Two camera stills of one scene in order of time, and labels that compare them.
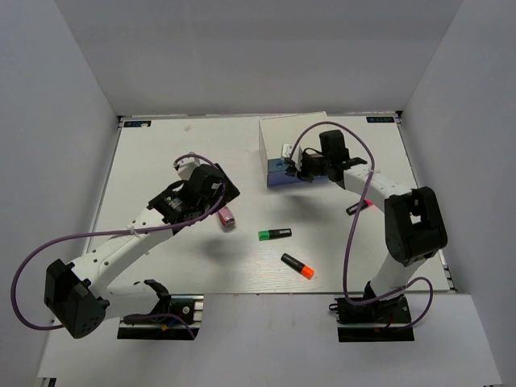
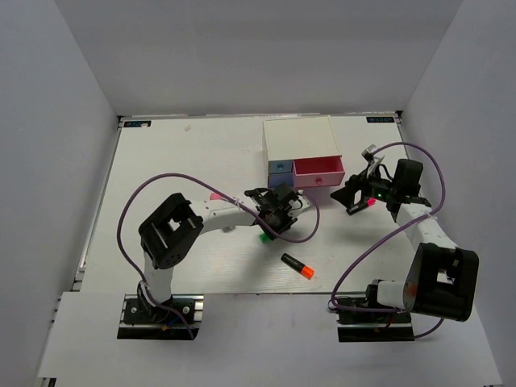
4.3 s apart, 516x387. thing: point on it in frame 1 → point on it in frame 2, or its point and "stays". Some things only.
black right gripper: (302, 174) → (364, 181)
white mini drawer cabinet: (275, 131) stays
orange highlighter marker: (305, 271) stays
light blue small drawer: (275, 165) stays
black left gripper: (230, 192) → (288, 220)
